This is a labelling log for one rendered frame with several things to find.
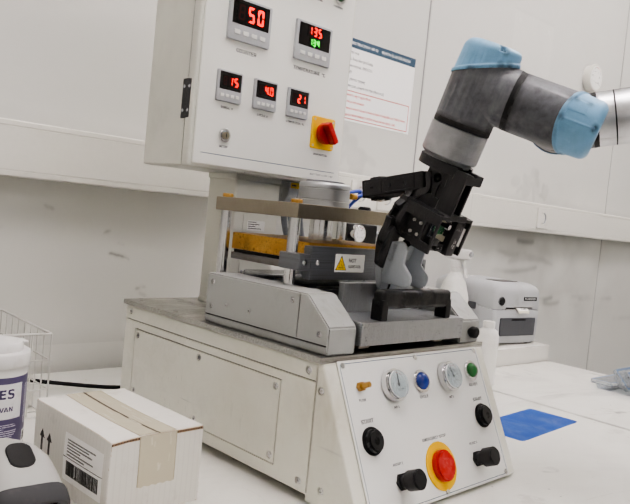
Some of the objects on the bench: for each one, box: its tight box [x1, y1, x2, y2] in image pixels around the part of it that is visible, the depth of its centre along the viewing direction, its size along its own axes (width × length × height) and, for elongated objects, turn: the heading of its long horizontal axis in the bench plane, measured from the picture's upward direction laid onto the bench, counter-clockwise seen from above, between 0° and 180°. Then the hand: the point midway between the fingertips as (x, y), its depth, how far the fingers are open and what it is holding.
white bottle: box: [477, 320, 499, 386], centre depth 162 cm, size 5×5×14 cm
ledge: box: [496, 341, 549, 367], centre depth 184 cm, size 30×84×4 cm
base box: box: [120, 304, 514, 504], centre depth 111 cm, size 54×38×17 cm
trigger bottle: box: [440, 249, 474, 304], centre depth 191 cm, size 9×8×25 cm
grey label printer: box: [435, 274, 539, 344], centre depth 204 cm, size 25×20×17 cm
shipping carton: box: [33, 388, 203, 504], centre depth 85 cm, size 19×13×9 cm
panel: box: [336, 347, 509, 504], centre depth 92 cm, size 2×30×19 cm
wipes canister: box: [0, 335, 31, 444], centre depth 90 cm, size 9×9×15 cm
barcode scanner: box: [0, 438, 70, 504], centre depth 76 cm, size 20×8×8 cm
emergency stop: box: [432, 449, 456, 482], centre depth 91 cm, size 2×4×4 cm
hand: (381, 287), depth 100 cm, fingers closed, pressing on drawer
